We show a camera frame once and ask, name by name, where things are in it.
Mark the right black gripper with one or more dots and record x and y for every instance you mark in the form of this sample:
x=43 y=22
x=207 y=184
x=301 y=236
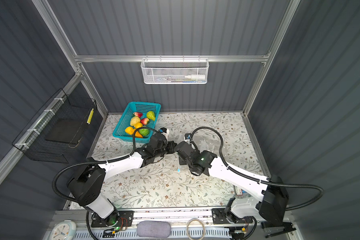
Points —
x=181 y=161

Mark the white analog clock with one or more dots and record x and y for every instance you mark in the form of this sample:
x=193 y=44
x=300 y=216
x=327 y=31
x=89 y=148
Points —
x=65 y=230

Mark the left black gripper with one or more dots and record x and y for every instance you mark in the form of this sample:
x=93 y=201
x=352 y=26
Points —
x=169 y=144

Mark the yellow marker in basket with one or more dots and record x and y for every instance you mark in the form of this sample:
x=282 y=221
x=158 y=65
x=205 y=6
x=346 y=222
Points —
x=90 y=116

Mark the green toy lime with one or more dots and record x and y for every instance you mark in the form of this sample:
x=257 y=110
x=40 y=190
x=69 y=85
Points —
x=144 y=132

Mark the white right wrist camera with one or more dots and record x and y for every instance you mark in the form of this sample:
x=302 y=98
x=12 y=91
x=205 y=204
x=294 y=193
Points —
x=187 y=137

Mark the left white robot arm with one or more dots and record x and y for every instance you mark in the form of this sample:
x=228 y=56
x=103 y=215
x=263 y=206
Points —
x=87 y=181

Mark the yellow toy lemon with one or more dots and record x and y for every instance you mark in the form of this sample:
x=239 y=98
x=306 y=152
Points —
x=138 y=125

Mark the grey fabric pouch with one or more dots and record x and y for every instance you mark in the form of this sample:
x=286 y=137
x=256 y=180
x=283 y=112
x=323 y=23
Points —
x=154 y=229

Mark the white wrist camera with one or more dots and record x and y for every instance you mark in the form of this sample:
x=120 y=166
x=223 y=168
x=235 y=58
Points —
x=165 y=132
x=187 y=137

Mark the green toy pear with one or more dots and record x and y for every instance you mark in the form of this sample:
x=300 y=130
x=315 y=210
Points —
x=151 y=116

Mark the yellow toy pepper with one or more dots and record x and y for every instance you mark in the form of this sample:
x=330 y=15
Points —
x=129 y=130

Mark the black wire wall basket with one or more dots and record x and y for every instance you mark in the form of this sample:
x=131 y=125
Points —
x=57 y=132

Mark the black stapler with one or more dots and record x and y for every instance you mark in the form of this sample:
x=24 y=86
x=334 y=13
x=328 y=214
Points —
x=276 y=230

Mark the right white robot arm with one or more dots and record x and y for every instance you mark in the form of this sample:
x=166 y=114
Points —
x=271 y=193

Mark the white tube in basket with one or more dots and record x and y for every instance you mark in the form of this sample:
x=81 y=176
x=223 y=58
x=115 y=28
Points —
x=196 y=77

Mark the white wire wall basket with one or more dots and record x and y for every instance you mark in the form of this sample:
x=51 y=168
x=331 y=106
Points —
x=173 y=73

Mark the teal plastic basket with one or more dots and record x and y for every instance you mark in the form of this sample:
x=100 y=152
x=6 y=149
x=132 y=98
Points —
x=124 y=122

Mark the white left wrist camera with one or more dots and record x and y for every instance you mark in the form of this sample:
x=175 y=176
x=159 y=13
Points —
x=165 y=132

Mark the coloured marker pack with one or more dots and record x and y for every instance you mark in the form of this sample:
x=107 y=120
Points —
x=239 y=192

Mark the clear zip top bag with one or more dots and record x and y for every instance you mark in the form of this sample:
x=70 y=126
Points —
x=214 y=146

